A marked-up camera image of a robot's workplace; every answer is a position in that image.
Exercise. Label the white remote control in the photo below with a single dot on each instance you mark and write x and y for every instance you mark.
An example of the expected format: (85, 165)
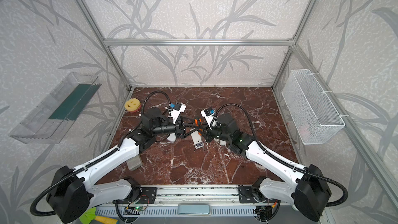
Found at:
(197, 140)
(171, 138)

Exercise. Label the pale green rectangular tray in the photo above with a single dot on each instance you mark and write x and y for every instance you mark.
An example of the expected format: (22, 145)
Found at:
(193, 209)

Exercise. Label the green yellow scoop brush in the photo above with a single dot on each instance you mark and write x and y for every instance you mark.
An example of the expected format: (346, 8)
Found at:
(90, 215)

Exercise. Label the clear plastic wall shelf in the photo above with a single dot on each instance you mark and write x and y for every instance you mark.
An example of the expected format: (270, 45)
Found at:
(49, 122)

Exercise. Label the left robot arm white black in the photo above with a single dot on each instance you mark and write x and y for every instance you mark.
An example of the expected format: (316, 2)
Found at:
(72, 191)

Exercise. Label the yellow smiley sponge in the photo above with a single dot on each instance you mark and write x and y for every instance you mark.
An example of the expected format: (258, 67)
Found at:
(133, 105)

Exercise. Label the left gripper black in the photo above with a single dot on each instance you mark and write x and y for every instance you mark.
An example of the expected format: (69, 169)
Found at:
(180, 129)

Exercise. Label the orange handled screwdriver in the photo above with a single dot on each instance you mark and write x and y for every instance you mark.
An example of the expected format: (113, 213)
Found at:
(197, 121)

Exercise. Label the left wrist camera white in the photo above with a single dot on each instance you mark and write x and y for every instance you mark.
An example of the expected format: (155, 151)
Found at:
(178, 109)

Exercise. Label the white wire mesh basket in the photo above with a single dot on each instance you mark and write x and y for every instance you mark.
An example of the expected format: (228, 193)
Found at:
(308, 103)

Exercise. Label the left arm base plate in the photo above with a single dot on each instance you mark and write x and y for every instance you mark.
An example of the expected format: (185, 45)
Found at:
(142, 195)

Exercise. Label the grey rectangular sponge block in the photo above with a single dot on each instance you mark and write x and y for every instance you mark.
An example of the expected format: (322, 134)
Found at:
(134, 163)

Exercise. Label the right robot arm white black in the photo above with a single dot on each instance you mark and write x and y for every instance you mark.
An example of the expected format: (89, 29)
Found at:
(305, 188)

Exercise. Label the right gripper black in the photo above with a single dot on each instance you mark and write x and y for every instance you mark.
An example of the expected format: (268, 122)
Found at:
(205, 132)

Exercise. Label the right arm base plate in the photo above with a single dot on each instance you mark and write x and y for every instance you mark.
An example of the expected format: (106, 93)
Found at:
(247, 194)

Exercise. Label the pink item in basket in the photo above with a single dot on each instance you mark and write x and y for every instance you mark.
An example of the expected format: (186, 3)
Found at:
(304, 132)

